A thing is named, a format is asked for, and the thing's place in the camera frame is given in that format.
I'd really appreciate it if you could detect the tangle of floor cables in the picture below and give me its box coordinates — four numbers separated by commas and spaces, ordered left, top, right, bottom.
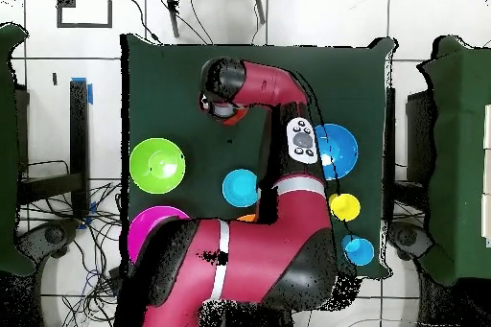
18, 159, 128, 327

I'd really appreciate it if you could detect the blue tape strip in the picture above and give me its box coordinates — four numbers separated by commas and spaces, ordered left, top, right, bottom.
70, 76, 94, 105

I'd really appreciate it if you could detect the white boxes stack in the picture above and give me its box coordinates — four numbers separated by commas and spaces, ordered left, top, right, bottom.
480, 103, 491, 248

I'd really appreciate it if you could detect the lime green plastic bowl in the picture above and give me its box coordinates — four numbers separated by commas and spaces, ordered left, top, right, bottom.
129, 137, 187, 195

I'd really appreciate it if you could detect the yellow plastic cup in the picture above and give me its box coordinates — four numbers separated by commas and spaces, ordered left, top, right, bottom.
328, 192, 362, 223

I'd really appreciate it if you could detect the magenta pink plastic bowl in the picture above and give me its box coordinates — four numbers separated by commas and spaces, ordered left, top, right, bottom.
127, 204, 192, 265

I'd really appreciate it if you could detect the black cable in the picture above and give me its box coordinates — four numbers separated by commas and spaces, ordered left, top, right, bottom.
123, 0, 163, 45

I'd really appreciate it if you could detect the light blue plastic cup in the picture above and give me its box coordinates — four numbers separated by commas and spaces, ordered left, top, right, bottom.
340, 234, 376, 268

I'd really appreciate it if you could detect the gray pedestal foot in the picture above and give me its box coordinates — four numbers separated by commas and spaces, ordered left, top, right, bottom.
386, 221, 436, 263
16, 218, 81, 263

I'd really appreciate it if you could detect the black metal table frame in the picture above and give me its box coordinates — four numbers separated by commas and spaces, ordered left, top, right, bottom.
384, 86, 436, 224
16, 79, 91, 221

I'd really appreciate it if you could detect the dark green tablecloth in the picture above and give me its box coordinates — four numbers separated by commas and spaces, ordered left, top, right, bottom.
119, 33, 398, 280

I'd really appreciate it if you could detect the green cloth covered side table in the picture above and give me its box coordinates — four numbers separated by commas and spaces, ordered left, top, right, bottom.
0, 22, 37, 277
417, 35, 491, 286

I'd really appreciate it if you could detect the large blue plastic bowl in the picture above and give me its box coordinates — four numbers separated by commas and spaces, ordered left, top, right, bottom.
314, 123, 360, 181

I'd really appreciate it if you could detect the small cyan plastic bowl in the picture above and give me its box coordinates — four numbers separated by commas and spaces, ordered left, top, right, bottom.
222, 168, 261, 208

